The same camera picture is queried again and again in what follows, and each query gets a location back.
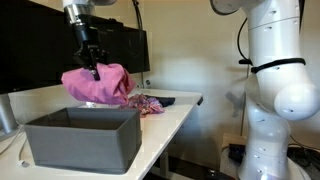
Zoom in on pink blue floral cloth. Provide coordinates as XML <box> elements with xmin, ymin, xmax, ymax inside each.
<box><xmin>119</xmin><ymin>93</ymin><xmax>165</xmax><ymax>118</ymax></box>

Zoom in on silver monitor stand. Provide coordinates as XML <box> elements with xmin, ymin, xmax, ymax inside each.
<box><xmin>0</xmin><ymin>93</ymin><xmax>20</xmax><ymax>135</ymax></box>

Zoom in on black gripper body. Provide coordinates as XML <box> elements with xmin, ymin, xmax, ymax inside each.
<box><xmin>73</xmin><ymin>22</ymin><xmax>108</xmax><ymax>69</ymax></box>

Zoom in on dark navy folded cloth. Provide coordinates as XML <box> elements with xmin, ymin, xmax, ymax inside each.
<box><xmin>154</xmin><ymin>95</ymin><xmax>177</xmax><ymax>108</ymax></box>

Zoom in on black floor cables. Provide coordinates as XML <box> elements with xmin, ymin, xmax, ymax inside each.
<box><xmin>288</xmin><ymin>134</ymin><xmax>320</xmax><ymax>169</ymax></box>

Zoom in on black box on floor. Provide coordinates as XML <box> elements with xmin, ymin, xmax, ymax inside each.
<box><xmin>228</xmin><ymin>143</ymin><xmax>248</xmax><ymax>164</ymax></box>

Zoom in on white cable with plug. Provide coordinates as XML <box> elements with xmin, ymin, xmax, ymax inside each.
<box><xmin>0</xmin><ymin>124</ymin><xmax>31</xmax><ymax>168</ymax></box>

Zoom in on black flat monitor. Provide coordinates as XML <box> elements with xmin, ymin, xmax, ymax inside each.
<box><xmin>88</xmin><ymin>16</ymin><xmax>150</xmax><ymax>75</ymax></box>
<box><xmin>0</xmin><ymin>0</ymin><xmax>92</xmax><ymax>96</ymax></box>

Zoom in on grey rectangular box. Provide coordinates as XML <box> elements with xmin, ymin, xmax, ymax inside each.
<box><xmin>23</xmin><ymin>106</ymin><xmax>143</xmax><ymax>175</ymax></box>

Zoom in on black cable strap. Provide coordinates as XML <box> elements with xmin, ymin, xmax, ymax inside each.
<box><xmin>238</xmin><ymin>57</ymin><xmax>307</xmax><ymax>75</ymax></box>

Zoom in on cardboard box on floor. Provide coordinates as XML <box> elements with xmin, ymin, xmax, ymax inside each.
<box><xmin>221</xmin><ymin>132</ymin><xmax>248</xmax><ymax>151</ymax></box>

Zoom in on plain pink cloth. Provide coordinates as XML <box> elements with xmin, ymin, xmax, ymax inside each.
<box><xmin>60</xmin><ymin>63</ymin><xmax>137</xmax><ymax>106</ymax></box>

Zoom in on white desk leg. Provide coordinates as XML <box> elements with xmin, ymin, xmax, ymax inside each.
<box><xmin>159</xmin><ymin>151</ymin><xmax>170</xmax><ymax>178</ymax></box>

